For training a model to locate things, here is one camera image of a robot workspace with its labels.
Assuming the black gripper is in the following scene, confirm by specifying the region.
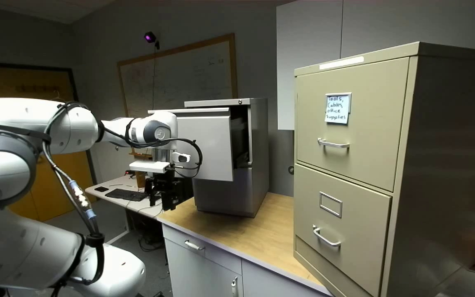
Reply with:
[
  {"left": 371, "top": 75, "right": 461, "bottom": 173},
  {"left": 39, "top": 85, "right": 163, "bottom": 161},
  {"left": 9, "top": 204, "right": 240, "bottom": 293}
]
[{"left": 143, "top": 169, "right": 194, "bottom": 212}]

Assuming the grey file cabinet drawer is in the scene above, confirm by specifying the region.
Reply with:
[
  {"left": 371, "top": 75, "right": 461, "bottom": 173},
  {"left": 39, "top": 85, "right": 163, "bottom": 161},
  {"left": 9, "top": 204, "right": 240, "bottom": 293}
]
[{"left": 148, "top": 105, "right": 248, "bottom": 183}]

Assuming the grey base cabinet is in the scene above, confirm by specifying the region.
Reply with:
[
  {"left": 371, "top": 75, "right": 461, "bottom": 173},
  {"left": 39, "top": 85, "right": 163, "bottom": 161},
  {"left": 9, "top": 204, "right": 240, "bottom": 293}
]
[{"left": 161, "top": 222, "right": 326, "bottom": 297}]

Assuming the grey metal file cabinet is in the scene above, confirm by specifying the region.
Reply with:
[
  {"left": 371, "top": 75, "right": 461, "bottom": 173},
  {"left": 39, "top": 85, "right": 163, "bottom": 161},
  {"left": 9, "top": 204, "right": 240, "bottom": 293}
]
[{"left": 183, "top": 95, "right": 270, "bottom": 217}]

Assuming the beige drawer with label holder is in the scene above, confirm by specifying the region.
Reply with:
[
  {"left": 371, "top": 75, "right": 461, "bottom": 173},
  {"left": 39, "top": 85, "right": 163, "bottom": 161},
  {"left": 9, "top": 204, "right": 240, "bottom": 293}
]
[{"left": 293, "top": 161, "right": 392, "bottom": 297}]

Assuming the beige drawer with paper note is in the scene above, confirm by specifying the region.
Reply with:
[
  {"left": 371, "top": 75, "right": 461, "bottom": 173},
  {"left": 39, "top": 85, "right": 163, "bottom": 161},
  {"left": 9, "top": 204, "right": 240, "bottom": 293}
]
[{"left": 293, "top": 56, "right": 410, "bottom": 193}]

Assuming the beige metal file cabinet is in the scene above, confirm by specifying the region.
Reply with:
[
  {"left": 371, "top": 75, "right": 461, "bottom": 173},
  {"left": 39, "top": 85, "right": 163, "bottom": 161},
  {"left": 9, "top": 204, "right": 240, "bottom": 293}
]
[{"left": 291, "top": 39, "right": 475, "bottom": 297}]

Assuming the black computer keyboard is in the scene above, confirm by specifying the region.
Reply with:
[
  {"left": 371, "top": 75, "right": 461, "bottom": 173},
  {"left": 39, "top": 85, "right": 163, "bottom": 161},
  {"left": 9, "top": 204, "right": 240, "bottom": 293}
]
[{"left": 103, "top": 186, "right": 148, "bottom": 202}]

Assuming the yellow wooden door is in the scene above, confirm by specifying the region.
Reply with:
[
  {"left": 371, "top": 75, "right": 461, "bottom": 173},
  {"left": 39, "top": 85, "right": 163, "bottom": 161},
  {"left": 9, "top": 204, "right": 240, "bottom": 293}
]
[{"left": 0, "top": 61, "right": 95, "bottom": 222}]

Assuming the wood framed whiteboard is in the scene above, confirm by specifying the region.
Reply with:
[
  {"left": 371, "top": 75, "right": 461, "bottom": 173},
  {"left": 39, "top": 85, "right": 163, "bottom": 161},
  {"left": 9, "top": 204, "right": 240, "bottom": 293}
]
[{"left": 117, "top": 32, "right": 239, "bottom": 118}]

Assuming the white handwritten paper note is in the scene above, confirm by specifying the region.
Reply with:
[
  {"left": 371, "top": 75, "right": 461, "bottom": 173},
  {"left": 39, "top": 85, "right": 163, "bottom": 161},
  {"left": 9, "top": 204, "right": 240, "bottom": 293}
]
[{"left": 324, "top": 90, "right": 352, "bottom": 127}]

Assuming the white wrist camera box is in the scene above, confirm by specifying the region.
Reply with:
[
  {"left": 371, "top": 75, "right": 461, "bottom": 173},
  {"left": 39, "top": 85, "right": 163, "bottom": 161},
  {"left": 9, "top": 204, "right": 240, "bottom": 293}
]
[{"left": 126, "top": 160, "right": 171, "bottom": 174}]

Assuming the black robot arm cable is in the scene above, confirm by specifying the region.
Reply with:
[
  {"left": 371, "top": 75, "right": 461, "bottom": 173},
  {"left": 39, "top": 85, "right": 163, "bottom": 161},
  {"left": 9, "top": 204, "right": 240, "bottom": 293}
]
[{"left": 41, "top": 140, "right": 107, "bottom": 287}]

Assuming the wall camera with purple light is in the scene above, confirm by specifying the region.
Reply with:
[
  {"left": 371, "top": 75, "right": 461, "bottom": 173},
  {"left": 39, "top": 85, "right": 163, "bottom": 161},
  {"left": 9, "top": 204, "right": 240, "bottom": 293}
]
[{"left": 141, "top": 29, "right": 161, "bottom": 51}]

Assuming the silver drawer handle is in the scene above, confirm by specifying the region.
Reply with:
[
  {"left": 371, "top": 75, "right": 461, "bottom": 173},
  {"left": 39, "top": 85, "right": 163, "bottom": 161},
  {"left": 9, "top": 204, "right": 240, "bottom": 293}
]
[
  {"left": 316, "top": 136, "right": 352, "bottom": 155},
  {"left": 311, "top": 222, "right": 342, "bottom": 250}
]

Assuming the metal label holder frame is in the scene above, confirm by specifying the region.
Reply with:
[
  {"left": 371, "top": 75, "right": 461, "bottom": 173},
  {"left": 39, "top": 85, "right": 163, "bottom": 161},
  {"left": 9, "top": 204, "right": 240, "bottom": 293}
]
[{"left": 318, "top": 189, "right": 344, "bottom": 217}]

